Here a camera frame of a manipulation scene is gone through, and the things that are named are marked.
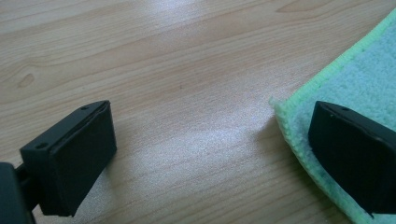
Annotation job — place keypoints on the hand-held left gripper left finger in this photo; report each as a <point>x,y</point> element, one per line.
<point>77,161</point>

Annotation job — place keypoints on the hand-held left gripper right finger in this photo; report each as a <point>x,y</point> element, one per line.
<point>355,158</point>

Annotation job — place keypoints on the green microfibre cloth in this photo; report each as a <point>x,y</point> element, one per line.
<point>348,87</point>

